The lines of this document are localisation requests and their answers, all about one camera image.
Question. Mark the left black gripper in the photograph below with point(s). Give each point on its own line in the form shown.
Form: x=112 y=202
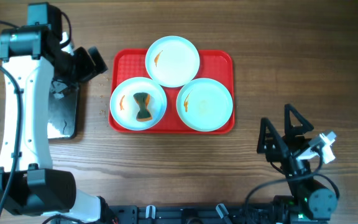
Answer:
x=90 y=68

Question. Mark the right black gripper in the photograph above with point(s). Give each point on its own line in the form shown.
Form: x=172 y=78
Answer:
x=282 y=148

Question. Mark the white plate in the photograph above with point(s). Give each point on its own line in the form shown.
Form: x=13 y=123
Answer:
x=172 y=61
x=204 y=105
x=124 y=109

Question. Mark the green orange sponge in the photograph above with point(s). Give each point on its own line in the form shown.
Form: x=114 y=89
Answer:
x=143 y=99

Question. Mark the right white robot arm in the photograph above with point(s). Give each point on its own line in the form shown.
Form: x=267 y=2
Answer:
x=310 y=201

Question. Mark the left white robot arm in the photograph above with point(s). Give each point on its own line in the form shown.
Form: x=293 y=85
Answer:
x=31 y=58

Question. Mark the black metal tray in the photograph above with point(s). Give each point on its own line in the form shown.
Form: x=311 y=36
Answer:
x=62 y=110

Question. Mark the red plastic tray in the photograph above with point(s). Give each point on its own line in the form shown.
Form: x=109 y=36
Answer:
x=214 y=64

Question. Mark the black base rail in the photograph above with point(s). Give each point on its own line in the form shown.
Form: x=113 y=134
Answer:
x=131 y=214

